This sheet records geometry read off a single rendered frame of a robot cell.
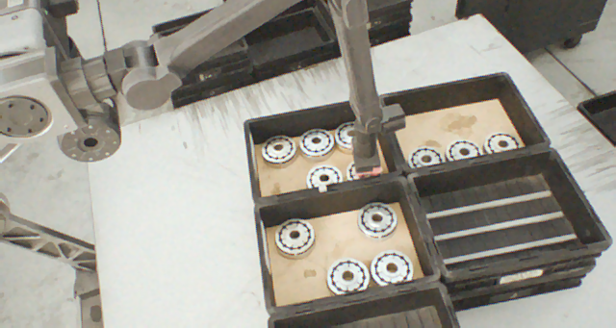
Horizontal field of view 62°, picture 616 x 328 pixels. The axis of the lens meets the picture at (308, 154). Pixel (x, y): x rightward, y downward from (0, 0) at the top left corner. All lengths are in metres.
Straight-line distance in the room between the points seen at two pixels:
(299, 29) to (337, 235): 1.54
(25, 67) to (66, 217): 1.86
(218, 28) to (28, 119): 0.35
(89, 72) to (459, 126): 1.07
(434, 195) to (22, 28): 1.03
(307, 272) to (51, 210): 1.77
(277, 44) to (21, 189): 1.50
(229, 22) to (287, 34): 1.82
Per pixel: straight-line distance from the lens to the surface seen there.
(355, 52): 1.04
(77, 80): 0.92
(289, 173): 1.50
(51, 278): 2.62
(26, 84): 0.91
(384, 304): 1.22
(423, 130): 1.59
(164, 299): 1.53
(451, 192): 1.46
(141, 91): 0.92
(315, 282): 1.31
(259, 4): 0.88
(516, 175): 1.51
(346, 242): 1.36
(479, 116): 1.65
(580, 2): 3.04
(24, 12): 1.04
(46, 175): 3.01
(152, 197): 1.73
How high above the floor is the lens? 2.02
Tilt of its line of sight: 51 degrees down
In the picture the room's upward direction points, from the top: 8 degrees counter-clockwise
